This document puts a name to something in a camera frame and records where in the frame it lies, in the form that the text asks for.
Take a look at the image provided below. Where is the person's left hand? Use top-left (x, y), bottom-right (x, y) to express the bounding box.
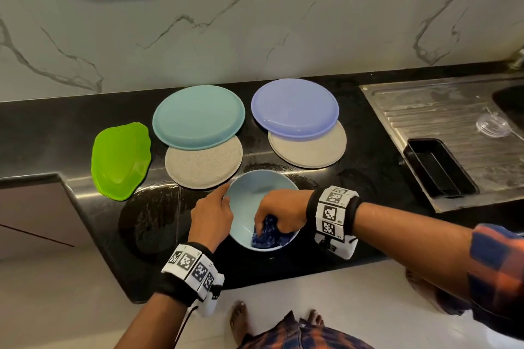
top-left (187, 183), bottom-right (237, 254)

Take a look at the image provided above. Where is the person's right hand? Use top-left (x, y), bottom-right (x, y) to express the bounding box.
top-left (254, 188), bottom-right (316, 237)

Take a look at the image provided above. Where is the blue striped cloth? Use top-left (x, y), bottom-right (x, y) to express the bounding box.
top-left (249, 214), bottom-right (297, 250)

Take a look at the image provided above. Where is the light blue bowl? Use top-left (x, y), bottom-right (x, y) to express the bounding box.
top-left (224, 169), bottom-right (301, 252)

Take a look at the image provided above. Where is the speckled white plate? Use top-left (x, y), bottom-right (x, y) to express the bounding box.
top-left (267, 119), bottom-right (348, 171)
top-left (164, 134), bottom-right (244, 191)

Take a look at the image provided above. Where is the lavender plate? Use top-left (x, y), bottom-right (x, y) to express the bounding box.
top-left (251, 77), bottom-right (341, 141)

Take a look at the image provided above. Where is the teal plate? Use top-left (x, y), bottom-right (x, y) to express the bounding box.
top-left (151, 85), bottom-right (247, 151)

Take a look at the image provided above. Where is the green plate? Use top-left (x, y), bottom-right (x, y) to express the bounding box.
top-left (90, 121), bottom-right (153, 202)

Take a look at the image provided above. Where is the person's left forearm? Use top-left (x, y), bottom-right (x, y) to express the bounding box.
top-left (115, 291), bottom-right (188, 349)

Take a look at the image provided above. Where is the person's right forearm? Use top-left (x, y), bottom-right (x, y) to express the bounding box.
top-left (352, 201), bottom-right (476, 297)

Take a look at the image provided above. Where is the person's left foot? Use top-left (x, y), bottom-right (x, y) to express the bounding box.
top-left (229, 300), bottom-right (250, 344)

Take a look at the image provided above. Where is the person's right foot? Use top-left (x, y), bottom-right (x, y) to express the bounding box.
top-left (301, 309), bottom-right (326, 329)

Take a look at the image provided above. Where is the right wrist marker band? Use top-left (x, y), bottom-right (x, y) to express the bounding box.
top-left (306, 185), bottom-right (365, 239)

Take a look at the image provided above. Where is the wrist marker band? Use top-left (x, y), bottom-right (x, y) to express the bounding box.
top-left (306, 185), bottom-right (365, 239)
top-left (156, 242), bottom-right (225, 307)

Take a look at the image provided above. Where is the left wrist marker band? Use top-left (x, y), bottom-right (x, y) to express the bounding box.
top-left (156, 242), bottom-right (225, 307)

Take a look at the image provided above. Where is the black plastic tray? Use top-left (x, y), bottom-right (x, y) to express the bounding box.
top-left (403, 137), bottom-right (480, 199)

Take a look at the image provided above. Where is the steel sink drainboard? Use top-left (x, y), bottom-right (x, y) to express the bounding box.
top-left (360, 73), bottom-right (524, 215)

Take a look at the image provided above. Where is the brown lower drawer unit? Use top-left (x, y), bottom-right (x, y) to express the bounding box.
top-left (0, 174), bottom-right (95, 262)

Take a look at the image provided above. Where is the blue orange plaid shirt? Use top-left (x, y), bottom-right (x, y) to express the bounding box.
top-left (237, 224), bottom-right (524, 349)

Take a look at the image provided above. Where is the clear plastic lid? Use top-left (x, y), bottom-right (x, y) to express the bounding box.
top-left (475, 111), bottom-right (514, 139)

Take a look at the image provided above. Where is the steel faucet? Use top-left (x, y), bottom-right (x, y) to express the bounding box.
top-left (506, 49), bottom-right (524, 74)

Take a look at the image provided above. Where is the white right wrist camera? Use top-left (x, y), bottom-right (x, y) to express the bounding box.
top-left (314, 226), bottom-right (360, 261)

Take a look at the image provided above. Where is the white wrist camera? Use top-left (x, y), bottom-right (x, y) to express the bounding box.
top-left (196, 279), bottom-right (226, 318)
top-left (314, 226), bottom-right (360, 261)

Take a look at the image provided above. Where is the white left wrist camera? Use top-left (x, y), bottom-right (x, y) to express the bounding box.
top-left (196, 279), bottom-right (226, 318)

